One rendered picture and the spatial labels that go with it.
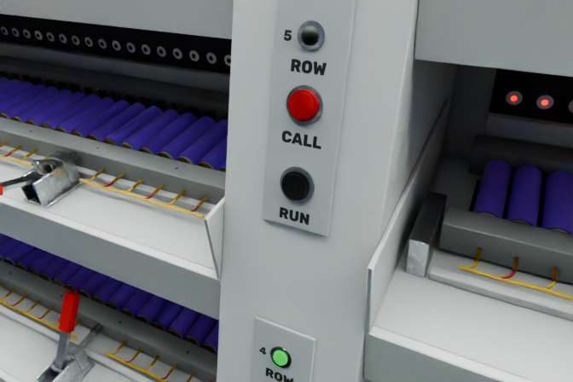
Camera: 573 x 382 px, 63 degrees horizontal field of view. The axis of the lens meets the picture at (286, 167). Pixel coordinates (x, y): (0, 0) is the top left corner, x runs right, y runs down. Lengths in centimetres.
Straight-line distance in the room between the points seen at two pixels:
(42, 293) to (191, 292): 27
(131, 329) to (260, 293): 23
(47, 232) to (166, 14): 21
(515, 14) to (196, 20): 17
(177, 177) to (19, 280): 30
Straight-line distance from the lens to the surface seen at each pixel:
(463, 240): 31
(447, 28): 23
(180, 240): 34
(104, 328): 53
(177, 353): 47
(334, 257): 26
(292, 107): 24
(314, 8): 24
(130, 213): 38
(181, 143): 41
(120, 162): 40
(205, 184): 35
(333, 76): 23
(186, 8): 29
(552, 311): 30
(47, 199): 42
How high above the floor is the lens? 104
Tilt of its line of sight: 17 degrees down
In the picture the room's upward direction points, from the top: 5 degrees clockwise
